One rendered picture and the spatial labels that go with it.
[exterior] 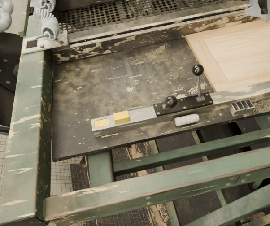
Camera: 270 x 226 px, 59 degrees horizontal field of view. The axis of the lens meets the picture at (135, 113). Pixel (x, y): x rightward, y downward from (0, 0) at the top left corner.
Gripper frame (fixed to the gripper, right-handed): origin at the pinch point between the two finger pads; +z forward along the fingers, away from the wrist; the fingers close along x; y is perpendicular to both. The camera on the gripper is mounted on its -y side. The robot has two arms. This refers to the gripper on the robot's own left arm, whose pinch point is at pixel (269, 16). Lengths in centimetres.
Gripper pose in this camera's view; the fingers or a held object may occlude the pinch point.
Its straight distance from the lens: 78.0
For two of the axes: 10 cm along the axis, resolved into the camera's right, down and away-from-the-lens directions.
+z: 4.6, 5.1, 7.3
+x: -4.8, 8.3, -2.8
